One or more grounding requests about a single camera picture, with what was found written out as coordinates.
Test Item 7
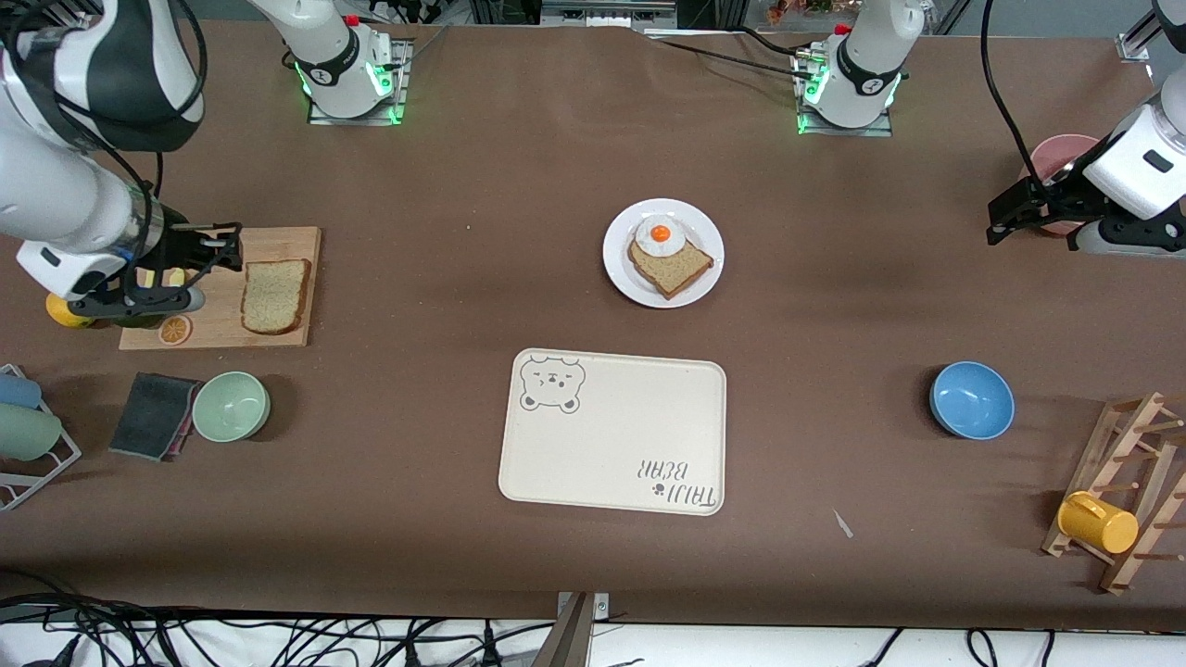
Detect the metal table bracket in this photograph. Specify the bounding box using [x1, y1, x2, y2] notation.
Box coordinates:
[547, 591, 611, 667]

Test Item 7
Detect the aluminium frame profile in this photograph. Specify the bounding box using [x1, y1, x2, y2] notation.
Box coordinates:
[1117, 14, 1164, 62]

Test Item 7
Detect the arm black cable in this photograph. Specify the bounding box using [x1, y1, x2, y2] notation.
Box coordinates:
[979, 0, 1059, 186]
[19, 0, 207, 307]

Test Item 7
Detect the fried egg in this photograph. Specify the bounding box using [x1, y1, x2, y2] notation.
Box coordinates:
[634, 215, 688, 258]

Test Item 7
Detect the pale green cup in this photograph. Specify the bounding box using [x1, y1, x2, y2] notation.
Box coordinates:
[0, 404, 63, 461]

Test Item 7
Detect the wooden mug rack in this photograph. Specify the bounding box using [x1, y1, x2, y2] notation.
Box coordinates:
[1041, 392, 1186, 595]

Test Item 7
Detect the pink bowl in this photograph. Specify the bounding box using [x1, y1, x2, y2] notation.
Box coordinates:
[1019, 134, 1104, 237]

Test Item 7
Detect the cream bear tray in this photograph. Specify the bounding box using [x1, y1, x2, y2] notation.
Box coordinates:
[498, 348, 727, 517]

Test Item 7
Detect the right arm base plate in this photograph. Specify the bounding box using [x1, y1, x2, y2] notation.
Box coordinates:
[307, 39, 411, 126]

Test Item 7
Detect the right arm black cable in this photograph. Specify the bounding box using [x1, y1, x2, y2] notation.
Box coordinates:
[19, 0, 207, 307]

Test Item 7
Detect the light blue cup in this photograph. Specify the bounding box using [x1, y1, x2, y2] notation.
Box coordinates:
[0, 371, 44, 409]

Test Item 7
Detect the blue bowl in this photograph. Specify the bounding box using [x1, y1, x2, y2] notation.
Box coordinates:
[929, 361, 1016, 440]

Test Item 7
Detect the white round plate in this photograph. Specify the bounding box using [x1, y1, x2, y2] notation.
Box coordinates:
[603, 198, 725, 308]

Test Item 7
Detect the yellow lemon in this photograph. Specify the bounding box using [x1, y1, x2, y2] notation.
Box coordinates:
[46, 295, 95, 330]

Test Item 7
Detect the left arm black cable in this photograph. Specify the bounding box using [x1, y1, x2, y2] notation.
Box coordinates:
[979, 0, 1059, 186]

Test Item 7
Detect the light green bowl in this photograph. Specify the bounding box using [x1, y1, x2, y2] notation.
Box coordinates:
[192, 371, 271, 443]

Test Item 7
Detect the brown bread slice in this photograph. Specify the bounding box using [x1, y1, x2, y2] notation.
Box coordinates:
[241, 258, 312, 335]
[627, 236, 715, 300]

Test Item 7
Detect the wooden cutting board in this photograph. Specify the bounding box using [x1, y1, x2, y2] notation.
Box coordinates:
[119, 227, 322, 351]

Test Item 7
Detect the dark grey cloth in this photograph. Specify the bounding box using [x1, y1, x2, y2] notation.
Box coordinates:
[108, 372, 202, 462]

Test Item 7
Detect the yellow mug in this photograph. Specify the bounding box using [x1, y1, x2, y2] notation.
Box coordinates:
[1057, 492, 1140, 555]

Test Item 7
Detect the black cable on table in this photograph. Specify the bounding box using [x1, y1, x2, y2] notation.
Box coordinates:
[649, 26, 809, 75]

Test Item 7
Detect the white wire rack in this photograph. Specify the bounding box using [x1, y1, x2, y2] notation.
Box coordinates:
[0, 364, 82, 511]

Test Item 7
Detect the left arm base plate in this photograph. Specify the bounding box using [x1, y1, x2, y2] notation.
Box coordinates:
[792, 46, 895, 138]

